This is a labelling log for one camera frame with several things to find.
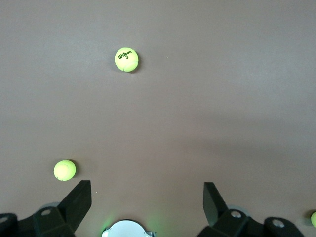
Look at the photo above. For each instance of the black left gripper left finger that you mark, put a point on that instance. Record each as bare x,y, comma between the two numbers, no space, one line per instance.
71,209

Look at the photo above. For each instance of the yellow Wilson 3 tennis ball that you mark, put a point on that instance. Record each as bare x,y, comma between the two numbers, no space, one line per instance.
126,59

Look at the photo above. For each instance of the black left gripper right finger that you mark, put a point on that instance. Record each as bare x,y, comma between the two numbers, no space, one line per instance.
217,214

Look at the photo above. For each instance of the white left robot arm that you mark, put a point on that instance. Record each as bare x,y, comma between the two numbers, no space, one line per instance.
126,229

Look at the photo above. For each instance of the brown table mat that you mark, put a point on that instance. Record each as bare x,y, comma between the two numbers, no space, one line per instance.
197,98

